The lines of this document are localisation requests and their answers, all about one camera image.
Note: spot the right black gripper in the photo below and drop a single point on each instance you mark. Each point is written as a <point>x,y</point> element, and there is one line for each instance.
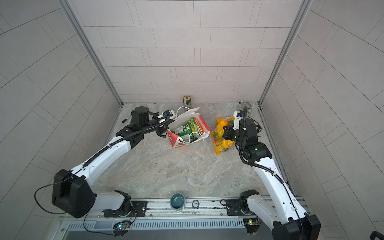
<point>227,133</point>

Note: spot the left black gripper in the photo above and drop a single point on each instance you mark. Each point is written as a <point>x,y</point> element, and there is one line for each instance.
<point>163,126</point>

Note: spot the red white paper gift bag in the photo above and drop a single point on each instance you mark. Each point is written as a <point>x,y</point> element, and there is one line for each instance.
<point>183,114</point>

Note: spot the green white snack packet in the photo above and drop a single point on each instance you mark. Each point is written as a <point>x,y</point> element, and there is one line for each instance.
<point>189,132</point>

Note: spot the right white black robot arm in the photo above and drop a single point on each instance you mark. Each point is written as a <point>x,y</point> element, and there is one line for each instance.
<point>287,219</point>

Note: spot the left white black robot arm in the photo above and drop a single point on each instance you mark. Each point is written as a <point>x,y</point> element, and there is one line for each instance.
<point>72,191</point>

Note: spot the striped ceramic mug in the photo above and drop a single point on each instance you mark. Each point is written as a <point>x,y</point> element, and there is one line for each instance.
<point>246,105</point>

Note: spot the green white drink can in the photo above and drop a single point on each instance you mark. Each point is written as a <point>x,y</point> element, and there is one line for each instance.
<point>187,101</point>

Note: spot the orange snack packet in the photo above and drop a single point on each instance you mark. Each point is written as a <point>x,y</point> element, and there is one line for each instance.
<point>201,130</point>

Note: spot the blue white poker chip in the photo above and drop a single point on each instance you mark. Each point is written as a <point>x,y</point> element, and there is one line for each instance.
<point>195,204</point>

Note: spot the right circuit board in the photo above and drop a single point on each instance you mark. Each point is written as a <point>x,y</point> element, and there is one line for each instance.
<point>252,225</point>

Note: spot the circuit board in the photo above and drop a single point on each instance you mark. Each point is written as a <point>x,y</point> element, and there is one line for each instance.
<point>252,225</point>
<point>121,228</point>

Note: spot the left circuit board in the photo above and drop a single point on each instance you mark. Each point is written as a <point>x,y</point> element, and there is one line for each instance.
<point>121,228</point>

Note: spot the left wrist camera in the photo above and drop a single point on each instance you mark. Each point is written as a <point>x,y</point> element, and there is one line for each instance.
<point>167,114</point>

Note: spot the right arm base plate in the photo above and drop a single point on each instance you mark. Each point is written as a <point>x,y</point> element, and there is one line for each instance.
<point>234,208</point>

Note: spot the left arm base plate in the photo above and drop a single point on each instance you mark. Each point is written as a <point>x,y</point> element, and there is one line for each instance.
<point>131,210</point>

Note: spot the aluminium rail frame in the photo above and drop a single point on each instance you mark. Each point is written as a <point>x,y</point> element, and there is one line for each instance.
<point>210,215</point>

